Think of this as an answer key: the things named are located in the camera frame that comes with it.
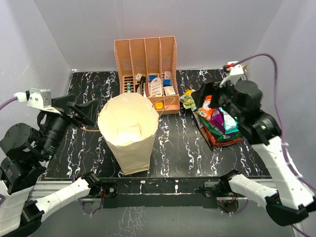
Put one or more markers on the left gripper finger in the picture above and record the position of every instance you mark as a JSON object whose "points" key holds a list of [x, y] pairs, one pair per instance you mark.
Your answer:
{"points": [[86, 111], [84, 120]]}

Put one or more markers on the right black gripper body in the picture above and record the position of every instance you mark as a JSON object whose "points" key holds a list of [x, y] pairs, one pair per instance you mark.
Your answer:
{"points": [[222, 97]]}

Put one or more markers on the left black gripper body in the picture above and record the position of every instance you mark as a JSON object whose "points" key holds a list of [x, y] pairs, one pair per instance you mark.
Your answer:
{"points": [[57, 127]]}

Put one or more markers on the light green snack packet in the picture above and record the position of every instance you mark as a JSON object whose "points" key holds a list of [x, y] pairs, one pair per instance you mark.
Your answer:
{"points": [[189, 103]]}

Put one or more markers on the orange fruit candy bag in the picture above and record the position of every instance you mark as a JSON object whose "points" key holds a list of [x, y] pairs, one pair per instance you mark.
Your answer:
{"points": [[206, 111]]}

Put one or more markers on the purple grape candy bag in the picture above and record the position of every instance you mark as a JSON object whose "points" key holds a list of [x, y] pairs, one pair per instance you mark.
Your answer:
{"points": [[217, 119]]}

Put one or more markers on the brown kettle chips bag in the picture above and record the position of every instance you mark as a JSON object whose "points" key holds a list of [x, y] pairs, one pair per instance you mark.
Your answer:
{"points": [[200, 125]]}

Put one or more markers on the green chips bag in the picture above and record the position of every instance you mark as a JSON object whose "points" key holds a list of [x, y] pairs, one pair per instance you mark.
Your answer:
{"points": [[217, 133]]}

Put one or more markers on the teal white snack bag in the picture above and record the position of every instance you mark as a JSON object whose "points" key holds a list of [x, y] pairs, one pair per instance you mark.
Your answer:
{"points": [[230, 125]]}

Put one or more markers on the red doritos bag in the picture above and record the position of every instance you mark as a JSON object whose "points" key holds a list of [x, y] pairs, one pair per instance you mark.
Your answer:
{"points": [[215, 143]]}

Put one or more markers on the brown paper bag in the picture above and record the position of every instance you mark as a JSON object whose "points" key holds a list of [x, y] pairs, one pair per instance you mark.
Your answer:
{"points": [[129, 123]]}

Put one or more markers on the yellow snack packet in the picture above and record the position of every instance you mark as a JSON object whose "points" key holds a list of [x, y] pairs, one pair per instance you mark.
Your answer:
{"points": [[185, 95]]}

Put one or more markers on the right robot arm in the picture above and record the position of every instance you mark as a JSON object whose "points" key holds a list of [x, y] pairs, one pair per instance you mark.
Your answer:
{"points": [[291, 200]]}

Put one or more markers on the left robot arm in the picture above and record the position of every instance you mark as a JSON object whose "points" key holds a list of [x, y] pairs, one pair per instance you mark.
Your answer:
{"points": [[25, 149]]}

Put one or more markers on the small white card box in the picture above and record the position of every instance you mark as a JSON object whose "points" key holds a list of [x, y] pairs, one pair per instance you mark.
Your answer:
{"points": [[169, 90]]}

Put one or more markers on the blue box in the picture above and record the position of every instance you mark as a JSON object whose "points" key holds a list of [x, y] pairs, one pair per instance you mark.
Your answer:
{"points": [[167, 82]]}

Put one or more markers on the white label booklet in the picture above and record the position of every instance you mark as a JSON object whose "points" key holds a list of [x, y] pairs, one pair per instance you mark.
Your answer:
{"points": [[156, 88]]}

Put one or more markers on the black white stapler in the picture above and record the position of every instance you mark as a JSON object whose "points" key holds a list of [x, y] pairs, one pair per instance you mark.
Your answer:
{"points": [[140, 81]]}

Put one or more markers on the pink plastic desk organizer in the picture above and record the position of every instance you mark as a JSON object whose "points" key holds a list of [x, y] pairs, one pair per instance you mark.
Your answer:
{"points": [[153, 57]]}

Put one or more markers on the green white glue stick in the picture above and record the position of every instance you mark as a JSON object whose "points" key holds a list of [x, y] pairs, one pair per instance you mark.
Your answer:
{"points": [[129, 87]]}

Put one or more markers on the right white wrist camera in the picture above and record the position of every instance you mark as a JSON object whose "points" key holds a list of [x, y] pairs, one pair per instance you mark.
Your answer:
{"points": [[233, 72]]}

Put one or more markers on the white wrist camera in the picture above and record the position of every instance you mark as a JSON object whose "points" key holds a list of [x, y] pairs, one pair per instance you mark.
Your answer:
{"points": [[38, 99], [233, 72]]}

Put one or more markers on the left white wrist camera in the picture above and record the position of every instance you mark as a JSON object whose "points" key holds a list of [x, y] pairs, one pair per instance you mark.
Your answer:
{"points": [[38, 99]]}

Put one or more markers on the aluminium frame rail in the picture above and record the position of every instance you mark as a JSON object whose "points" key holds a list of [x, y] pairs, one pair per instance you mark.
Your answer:
{"points": [[245, 72]]}

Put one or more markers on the black front mounting rail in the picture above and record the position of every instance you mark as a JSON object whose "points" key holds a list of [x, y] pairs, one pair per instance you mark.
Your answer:
{"points": [[164, 192]]}

